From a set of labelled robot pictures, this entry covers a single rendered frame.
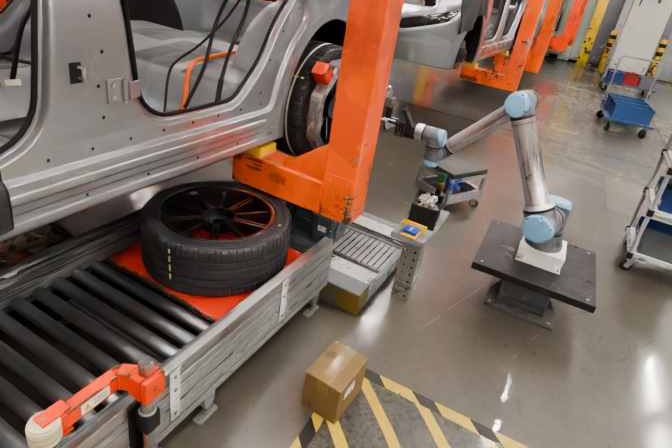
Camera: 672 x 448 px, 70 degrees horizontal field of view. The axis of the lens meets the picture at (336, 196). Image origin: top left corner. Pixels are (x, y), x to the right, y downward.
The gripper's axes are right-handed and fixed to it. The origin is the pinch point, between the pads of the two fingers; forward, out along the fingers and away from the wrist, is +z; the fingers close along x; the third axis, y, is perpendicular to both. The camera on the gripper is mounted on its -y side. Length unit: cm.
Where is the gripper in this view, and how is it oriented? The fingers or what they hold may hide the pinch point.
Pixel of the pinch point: (384, 117)
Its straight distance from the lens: 278.6
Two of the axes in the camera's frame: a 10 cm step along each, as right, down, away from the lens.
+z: -8.6, -3.3, 3.8
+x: 4.8, -3.2, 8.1
